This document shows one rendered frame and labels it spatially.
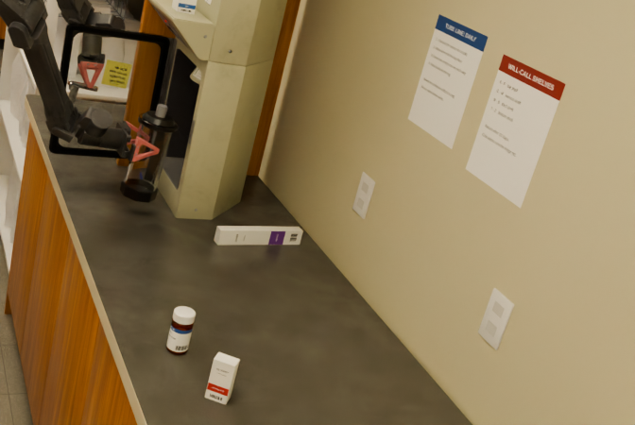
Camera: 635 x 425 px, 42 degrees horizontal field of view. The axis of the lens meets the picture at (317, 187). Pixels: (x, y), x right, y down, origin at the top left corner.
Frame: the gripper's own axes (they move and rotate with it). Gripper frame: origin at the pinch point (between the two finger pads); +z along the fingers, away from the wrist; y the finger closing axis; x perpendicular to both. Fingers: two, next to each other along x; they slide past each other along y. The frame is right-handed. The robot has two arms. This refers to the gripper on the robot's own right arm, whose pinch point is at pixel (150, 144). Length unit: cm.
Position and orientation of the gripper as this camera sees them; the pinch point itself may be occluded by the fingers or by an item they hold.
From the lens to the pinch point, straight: 233.4
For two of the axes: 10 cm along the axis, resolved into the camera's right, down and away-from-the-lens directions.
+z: 8.4, 1.2, 5.3
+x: -3.2, 9.0, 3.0
